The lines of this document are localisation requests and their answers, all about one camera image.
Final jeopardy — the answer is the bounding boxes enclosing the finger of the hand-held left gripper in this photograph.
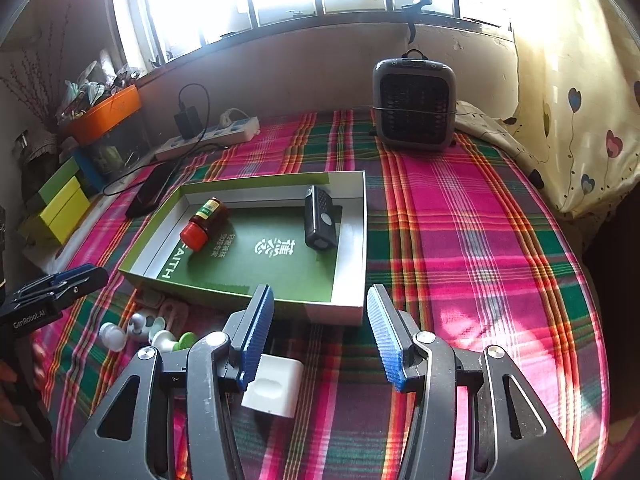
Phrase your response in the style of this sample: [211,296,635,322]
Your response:
[46,268,110,312]
[11,263,99,305]

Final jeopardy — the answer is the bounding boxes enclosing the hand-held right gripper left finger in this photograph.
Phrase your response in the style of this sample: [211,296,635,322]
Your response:
[57,284,276,480]

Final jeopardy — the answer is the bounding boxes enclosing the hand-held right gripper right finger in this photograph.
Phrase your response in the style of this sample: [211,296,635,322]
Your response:
[366,284,583,480]

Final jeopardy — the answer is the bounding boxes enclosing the white charger adapter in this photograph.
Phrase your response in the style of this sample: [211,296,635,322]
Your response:
[241,352,305,418]

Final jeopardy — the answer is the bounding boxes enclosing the green cardboard box tray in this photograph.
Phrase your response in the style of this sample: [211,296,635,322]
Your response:
[118,170,369,327]

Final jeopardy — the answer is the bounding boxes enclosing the white ball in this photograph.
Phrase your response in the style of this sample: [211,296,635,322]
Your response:
[129,312,151,341]

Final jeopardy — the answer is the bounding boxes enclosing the pink clip with mint pad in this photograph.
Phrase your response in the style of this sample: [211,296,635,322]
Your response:
[152,300,191,335]
[135,288,167,312]

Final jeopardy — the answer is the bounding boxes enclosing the green and white spool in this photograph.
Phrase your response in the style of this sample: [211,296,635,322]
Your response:
[150,330,197,356]

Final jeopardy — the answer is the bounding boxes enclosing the person's left hand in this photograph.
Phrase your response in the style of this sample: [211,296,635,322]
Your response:
[0,362,20,425]

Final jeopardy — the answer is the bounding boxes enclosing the lime cardboard box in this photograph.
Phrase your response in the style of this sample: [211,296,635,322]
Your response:
[39,176,87,226]
[19,192,93,246]

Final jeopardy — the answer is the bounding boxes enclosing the blue box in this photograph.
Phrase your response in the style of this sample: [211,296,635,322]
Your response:
[70,147,106,188]

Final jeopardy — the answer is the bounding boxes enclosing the black smartphone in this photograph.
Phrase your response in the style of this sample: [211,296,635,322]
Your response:
[125,164,173,219]

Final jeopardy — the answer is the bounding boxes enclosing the brown bottle with red cap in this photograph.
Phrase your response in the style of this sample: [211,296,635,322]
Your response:
[180,198,230,252]

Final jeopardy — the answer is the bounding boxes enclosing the plaid blanket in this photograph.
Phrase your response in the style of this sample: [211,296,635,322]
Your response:
[30,107,613,480]

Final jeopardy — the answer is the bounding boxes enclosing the jar with checked cloth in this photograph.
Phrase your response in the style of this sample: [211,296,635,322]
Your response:
[17,130,61,183]

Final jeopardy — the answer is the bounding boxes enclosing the small black handheld device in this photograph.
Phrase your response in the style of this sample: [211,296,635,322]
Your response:
[304,185,343,252]

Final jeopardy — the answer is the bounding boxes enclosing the glass tank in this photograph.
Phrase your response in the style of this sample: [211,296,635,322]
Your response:
[80,110,151,181]

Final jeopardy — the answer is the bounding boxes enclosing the orange plastic basket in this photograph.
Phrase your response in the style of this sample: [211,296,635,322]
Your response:
[65,84,142,146]

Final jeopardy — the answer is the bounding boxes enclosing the pile of plastic bags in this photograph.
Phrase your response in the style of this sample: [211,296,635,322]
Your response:
[55,50,138,121]

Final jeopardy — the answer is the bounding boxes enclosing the black charger adapter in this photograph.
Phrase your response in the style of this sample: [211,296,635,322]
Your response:
[173,105,202,140]

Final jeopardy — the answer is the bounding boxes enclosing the white power strip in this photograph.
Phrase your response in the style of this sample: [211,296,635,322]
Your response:
[154,116,261,162]

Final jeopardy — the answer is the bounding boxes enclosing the dried red branches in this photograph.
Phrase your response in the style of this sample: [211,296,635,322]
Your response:
[0,10,71,128]

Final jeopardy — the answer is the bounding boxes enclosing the grey portable heater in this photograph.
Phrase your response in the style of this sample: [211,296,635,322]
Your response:
[372,50,458,153]

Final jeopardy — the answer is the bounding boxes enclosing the cream curtain with hearts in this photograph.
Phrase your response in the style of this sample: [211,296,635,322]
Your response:
[452,0,640,218]

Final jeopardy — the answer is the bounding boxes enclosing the window with metal bars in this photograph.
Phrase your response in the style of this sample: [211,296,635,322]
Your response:
[110,0,516,63]

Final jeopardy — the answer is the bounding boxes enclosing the black window hook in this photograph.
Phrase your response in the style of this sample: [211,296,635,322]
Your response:
[402,0,436,46]

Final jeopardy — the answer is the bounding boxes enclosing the black charging cable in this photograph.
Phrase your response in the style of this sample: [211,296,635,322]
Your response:
[102,84,223,196]

